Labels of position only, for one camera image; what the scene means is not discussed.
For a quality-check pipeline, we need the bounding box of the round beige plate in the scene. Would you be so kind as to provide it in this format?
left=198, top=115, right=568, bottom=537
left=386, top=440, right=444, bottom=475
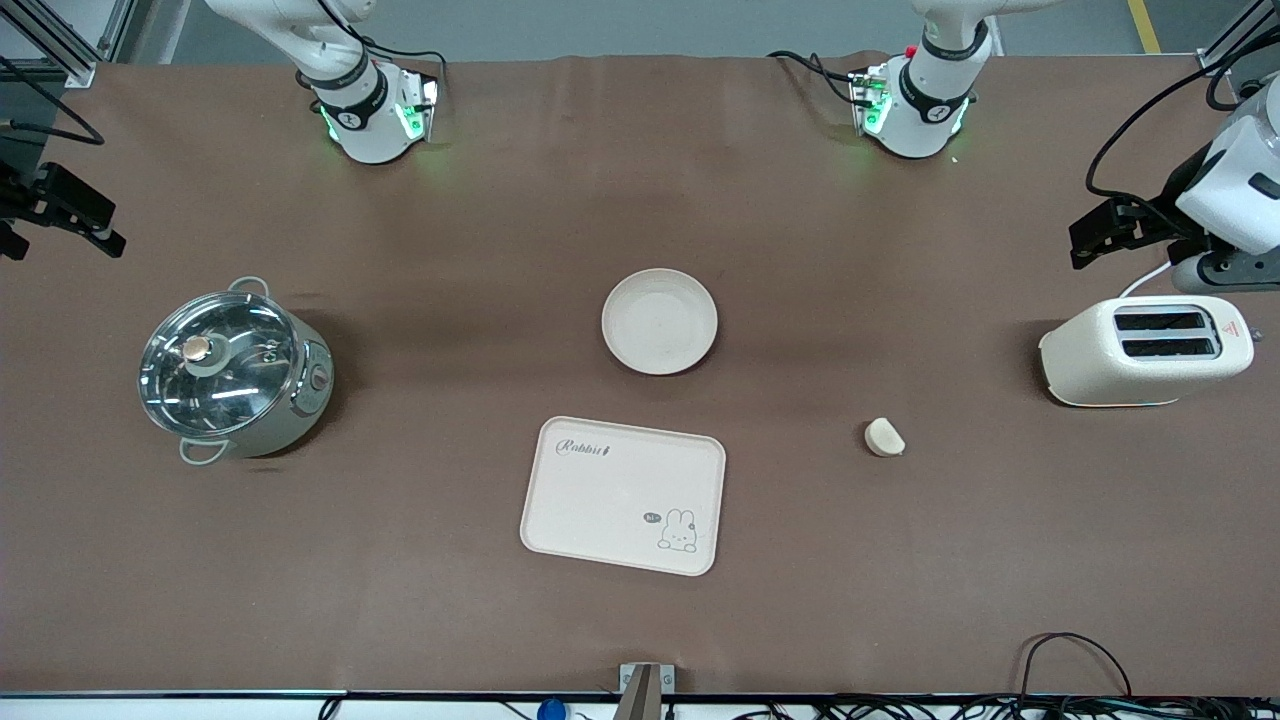
left=601, top=268, right=719, bottom=377

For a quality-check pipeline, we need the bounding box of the beige rabbit print tray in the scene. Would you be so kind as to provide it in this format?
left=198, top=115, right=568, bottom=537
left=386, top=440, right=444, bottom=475
left=519, top=415, right=727, bottom=577

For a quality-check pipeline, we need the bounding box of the cream two-slot toaster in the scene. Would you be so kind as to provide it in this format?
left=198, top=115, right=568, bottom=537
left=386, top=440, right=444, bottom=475
left=1038, top=294, right=1256, bottom=408

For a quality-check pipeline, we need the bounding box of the glass pot lid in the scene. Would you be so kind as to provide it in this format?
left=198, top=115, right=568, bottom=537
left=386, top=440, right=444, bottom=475
left=138, top=290, right=301, bottom=441

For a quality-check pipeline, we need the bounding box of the steel electric cooking pot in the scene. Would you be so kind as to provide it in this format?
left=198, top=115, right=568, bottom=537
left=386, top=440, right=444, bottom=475
left=138, top=277, right=336, bottom=466

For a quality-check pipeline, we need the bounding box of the brown table mat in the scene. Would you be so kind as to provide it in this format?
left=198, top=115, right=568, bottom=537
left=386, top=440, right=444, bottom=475
left=0, top=55, right=1280, bottom=697

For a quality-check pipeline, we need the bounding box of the white toaster power cable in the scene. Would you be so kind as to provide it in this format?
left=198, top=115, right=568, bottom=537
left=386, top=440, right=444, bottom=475
left=1118, top=260, right=1177, bottom=299

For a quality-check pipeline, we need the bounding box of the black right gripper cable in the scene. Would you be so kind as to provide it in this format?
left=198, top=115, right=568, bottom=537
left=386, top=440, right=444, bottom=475
left=0, top=55, right=106, bottom=147

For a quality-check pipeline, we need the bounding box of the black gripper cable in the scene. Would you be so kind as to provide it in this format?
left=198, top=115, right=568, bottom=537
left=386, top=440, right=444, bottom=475
left=1085, top=0, right=1280, bottom=203
left=0, top=55, right=106, bottom=147

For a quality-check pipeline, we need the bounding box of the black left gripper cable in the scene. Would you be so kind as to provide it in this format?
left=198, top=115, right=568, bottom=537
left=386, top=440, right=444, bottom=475
left=1085, top=0, right=1280, bottom=203

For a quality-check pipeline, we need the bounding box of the aluminium frame profile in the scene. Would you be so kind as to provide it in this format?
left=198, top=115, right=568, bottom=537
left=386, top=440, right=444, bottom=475
left=1195, top=0, right=1280, bottom=77
left=0, top=0, right=136, bottom=89

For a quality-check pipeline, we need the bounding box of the black left arm base cable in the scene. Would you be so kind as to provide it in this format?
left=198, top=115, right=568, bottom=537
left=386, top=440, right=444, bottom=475
left=768, top=50, right=863, bottom=107

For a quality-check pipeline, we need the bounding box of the black arm base cable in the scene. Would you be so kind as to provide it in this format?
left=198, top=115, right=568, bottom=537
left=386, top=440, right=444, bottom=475
left=768, top=50, right=863, bottom=107
left=345, top=0, right=448, bottom=81

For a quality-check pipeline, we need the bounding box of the black right arm base cable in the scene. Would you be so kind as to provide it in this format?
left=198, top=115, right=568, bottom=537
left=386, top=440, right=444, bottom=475
left=345, top=0, right=448, bottom=81

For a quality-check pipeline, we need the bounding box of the black looped cable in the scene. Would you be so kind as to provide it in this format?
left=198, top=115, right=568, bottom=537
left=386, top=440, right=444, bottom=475
left=1020, top=632, right=1133, bottom=701

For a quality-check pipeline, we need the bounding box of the grey metal camera bracket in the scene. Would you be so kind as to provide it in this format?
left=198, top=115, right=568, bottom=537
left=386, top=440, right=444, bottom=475
left=618, top=662, right=676, bottom=720

